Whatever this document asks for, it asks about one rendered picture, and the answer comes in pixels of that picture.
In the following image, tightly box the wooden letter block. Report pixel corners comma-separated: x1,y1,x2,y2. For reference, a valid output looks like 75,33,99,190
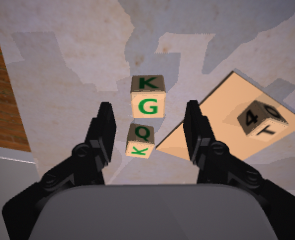
237,100,289,142
130,75,166,118
125,123,155,158

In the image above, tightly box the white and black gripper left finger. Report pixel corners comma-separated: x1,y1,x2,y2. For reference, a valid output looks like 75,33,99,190
2,102,116,240

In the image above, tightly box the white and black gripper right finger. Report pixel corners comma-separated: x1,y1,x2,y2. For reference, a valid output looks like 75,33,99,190
183,100,295,240

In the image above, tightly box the tan flat mat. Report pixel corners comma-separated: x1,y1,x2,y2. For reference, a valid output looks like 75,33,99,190
155,71,295,161

